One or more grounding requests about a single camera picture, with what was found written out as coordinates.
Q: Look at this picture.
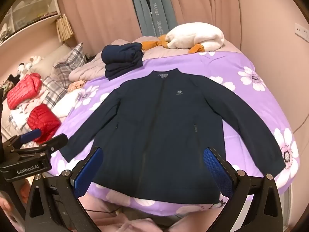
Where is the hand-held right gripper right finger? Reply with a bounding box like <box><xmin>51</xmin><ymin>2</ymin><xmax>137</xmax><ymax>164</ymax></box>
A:
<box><xmin>203</xmin><ymin>146</ymin><xmax>283</xmax><ymax>232</ymax></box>

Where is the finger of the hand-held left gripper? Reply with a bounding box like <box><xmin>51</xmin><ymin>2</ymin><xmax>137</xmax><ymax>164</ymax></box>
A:
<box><xmin>2</xmin><ymin>129</ymin><xmax>42</xmax><ymax>150</ymax></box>
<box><xmin>12</xmin><ymin>133</ymin><xmax>69</xmax><ymax>161</ymax></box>

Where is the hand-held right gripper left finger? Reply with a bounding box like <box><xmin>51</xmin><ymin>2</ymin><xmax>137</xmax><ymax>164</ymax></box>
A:
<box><xmin>25</xmin><ymin>146</ymin><xmax>104</xmax><ymax>232</ymax></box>

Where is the navy zip jacket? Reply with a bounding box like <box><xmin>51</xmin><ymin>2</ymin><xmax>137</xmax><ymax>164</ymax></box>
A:
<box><xmin>59</xmin><ymin>68</ymin><xmax>286</xmax><ymax>205</ymax></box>

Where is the folded navy clothes stack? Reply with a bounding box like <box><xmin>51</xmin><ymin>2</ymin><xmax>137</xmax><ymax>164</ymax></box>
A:
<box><xmin>101</xmin><ymin>43</ymin><xmax>144</xmax><ymax>81</ymax></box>

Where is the red down jacket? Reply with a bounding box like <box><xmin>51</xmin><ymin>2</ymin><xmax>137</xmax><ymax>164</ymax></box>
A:
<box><xmin>7</xmin><ymin>72</ymin><xmax>42</xmax><ymax>110</ymax></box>
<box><xmin>27</xmin><ymin>103</ymin><xmax>61</xmax><ymax>143</ymax></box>

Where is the white pillow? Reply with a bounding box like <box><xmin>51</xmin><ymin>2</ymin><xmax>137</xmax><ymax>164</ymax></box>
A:
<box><xmin>52</xmin><ymin>89</ymin><xmax>82</xmax><ymax>119</ymax></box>

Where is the small plaid pillow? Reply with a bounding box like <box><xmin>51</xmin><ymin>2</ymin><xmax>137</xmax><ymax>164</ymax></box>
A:
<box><xmin>42</xmin><ymin>76</ymin><xmax>68</xmax><ymax>110</ymax></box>

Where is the green patterned cloth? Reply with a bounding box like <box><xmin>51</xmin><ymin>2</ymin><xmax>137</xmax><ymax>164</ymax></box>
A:
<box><xmin>0</xmin><ymin>75</ymin><xmax>15</xmax><ymax>91</ymax></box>

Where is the peach cloth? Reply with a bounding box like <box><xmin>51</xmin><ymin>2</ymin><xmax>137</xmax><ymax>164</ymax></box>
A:
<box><xmin>68</xmin><ymin>80</ymin><xmax>86</xmax><ymax>92</ymax></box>

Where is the person's pink clothing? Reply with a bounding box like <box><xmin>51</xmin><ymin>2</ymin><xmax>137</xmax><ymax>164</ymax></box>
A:
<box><xmin>78</xmin><ymin>194</ymin><xmax>244</xmax><ymax>232</ymax></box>

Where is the small white plush toy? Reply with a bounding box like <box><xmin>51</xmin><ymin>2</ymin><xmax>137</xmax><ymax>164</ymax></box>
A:
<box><xmin>18</xmin><ymin>55</ymin><xmax>44</xmax><ymax>78</ymax></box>

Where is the large plaid pillow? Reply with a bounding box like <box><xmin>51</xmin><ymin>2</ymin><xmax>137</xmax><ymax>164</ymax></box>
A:
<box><xmin>53</xmin><ymin>42</ymin><xmax>87</xmax><ymax>89</ymax></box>

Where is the beige headboard cushion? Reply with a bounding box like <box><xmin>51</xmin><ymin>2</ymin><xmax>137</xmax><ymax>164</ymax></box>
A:
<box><xmin>31</xmin><ymin>44</ymin><xmax>71</xmax><ymax>74</ymax></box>

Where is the pink quilt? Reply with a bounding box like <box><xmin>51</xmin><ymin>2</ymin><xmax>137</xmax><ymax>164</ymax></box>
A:
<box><xmin>69</xmin><ymin>37</ymin><xmax>242</xmax><ymax>83</ymax></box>

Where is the purple floral bedsheet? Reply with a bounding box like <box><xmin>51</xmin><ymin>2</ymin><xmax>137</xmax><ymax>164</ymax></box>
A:
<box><xmin>47</xmin><ymin>51</ymin><xmax>301</xmax><ymax>217</ymax></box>

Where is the pink curtain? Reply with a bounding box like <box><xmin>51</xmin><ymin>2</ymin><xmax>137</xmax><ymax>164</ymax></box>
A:
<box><xmin>54</xmin><ymin>0</ymin><xmax>242</xmax><ymax>56</ymax></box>

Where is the white goose plush toy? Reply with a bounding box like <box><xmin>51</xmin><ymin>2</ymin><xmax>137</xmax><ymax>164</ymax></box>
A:
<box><xmin>141</xmin><ymin>22</ymin><xmax>225</xmax><ymax>54</ymax></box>

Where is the grey-blue curtain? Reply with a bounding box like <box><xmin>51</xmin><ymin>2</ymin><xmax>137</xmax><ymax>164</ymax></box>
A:
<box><xmin>127</xmin><ymin>0</ymin><xmax>178</xmax><ymax>37</ymax></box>

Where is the thin black cable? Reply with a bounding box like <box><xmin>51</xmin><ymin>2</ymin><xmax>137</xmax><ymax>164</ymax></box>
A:
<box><xmin>82</xmin><ymin>207</ymin><xmax>121</xmax><ymax>215</ymax></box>

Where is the white wall shelf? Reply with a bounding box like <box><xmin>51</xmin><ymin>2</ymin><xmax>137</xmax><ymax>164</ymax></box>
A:
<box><xmin>0</xmin><ymin>0</ymin><xmax>61</xmax><ymax>45</ymax></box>

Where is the white wall socket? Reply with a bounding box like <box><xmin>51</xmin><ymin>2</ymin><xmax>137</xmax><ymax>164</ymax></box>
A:
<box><xmin>295</xmin><ymin>23</ymin><xmax>309</xmax><ymax>41</ymax></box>

